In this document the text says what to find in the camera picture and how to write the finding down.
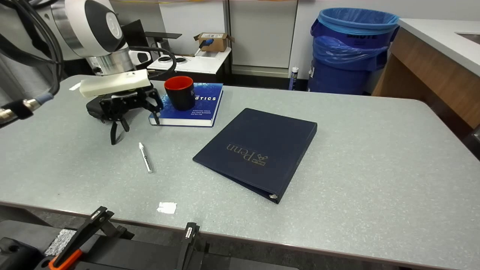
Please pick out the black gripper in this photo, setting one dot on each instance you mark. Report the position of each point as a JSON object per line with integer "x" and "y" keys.
{"x": 124, "y": 103}

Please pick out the white pen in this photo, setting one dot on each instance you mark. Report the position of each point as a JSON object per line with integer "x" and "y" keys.
{"x": 144, "y": 158}

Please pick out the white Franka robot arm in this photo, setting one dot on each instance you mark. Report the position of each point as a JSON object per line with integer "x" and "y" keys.
{"x": 90, "y": 25}

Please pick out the black mug red inside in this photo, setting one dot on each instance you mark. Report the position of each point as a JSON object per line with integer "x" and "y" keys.
{"x": 180, "y": 98}

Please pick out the blue hardcover book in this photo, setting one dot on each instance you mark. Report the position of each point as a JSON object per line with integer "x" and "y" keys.
{"x": 204, "y": 113}

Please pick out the white tape strip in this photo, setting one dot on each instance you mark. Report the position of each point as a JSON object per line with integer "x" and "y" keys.
{"x": 75, "y": 86}

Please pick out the white side table with holes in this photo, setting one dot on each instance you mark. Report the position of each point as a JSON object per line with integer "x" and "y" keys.
{"x": 204, "y": 64}

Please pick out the white tape label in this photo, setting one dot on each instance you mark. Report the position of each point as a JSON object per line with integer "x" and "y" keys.
{"x": 166, "y": 208}

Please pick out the open cardboard box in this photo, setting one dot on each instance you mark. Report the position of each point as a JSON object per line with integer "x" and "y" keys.
{"x": 217, "y": 44}

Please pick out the black perforated mounting board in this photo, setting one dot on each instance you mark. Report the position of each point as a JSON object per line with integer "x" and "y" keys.
{"x": 142, "y": 254}

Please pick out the white warning sticker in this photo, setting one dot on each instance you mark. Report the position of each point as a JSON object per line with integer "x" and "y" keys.
{"x": 60, "y": 242}

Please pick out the blue trash bin with liner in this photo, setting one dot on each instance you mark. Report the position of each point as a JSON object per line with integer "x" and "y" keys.
{"x": 349, "y": 61}

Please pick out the wooden counter grey top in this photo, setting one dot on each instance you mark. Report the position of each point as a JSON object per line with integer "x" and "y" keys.
{"x": 439, "y": 76}

